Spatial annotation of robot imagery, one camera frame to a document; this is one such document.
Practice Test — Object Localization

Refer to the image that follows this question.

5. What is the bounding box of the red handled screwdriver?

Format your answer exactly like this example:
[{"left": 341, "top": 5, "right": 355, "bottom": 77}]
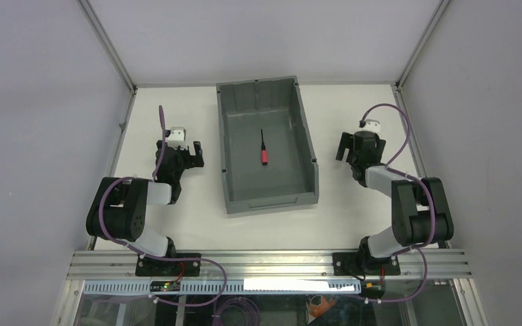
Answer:
[{"left": 260, "top": 129, "right": 268, "bottom": 166}]

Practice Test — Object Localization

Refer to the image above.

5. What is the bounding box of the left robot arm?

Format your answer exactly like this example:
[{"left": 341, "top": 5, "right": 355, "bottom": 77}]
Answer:
[{"left": 86, "top": 140, "right": 205, "bottom": 259}]

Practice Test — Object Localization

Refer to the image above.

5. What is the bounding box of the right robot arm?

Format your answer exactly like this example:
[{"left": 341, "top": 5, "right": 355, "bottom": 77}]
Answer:
[{"left": 332, "top": 131, "right": 454, "bottom": 275}]

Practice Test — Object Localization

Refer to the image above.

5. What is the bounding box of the grey plastic storage bin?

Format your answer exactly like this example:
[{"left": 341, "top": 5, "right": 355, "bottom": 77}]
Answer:
[{"left": 215, "top": 75, "right": 319, "bottom": 214}]

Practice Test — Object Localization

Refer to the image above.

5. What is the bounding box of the orange object under table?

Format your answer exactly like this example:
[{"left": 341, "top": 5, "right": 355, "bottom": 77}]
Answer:
[{"left": 307, "top": 295, "right": 336, "bottom": 319}]

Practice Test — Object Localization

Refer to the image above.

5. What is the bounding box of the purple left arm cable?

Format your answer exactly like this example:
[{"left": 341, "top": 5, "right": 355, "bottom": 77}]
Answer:
[{"left": 98, "top": 105, "right": 228, "bottom": 308}]

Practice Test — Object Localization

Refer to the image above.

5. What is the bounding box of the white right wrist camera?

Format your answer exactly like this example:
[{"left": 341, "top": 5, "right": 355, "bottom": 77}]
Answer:
[{"left": 360, "top": 119, "right": 381, "bottom": 134}]

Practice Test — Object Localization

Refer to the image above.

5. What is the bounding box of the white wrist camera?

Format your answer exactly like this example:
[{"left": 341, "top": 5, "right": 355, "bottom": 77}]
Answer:
[
  {"left": 166, "top": 127, "right": 188, "bottom": 150},
  {"left": 360, "top": 119, "right": 381, "bottom": 134}
]

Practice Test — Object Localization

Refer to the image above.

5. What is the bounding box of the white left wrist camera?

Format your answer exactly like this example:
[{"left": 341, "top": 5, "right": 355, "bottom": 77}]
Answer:
[{"left": 166, "top": 127, "right": 188, "bottom": 150}]

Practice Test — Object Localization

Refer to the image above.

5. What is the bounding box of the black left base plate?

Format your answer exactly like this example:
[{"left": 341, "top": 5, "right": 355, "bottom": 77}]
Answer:
[{"left": 135, "top": 253, "right": 201, "bottom": 278}]

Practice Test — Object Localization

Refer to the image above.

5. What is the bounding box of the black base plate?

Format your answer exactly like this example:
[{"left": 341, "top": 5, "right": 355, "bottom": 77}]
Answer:
[
  {"left": 332, "top": 251, "right": 401, "bottom": 278},
  {"left": 135, "top": 253, "right": 201, "bottom": 278}
]

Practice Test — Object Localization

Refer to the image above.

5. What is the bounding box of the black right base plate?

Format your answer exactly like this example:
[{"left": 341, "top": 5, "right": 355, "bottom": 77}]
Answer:
[{"left": 332, "top": 251, "right": 401, "bottom": 278}]

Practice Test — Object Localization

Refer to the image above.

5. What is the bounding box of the aluminium extrusion rail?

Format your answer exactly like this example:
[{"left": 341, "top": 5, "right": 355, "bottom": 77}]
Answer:
[{"left": 67, "top": 249, "right": 472, "bottom": 280}]

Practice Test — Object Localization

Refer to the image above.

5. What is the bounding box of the white slotted cable duct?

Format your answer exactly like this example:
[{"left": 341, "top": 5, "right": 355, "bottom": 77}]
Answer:
[{"left": 83, "top": 278, "right": 361, "bottom": 296}]

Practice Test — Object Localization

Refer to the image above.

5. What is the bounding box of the coiled purple cable below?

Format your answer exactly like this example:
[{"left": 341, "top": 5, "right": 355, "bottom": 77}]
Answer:
[{"left": 211, "top": 295, "right": 262, "bottom": 326}]

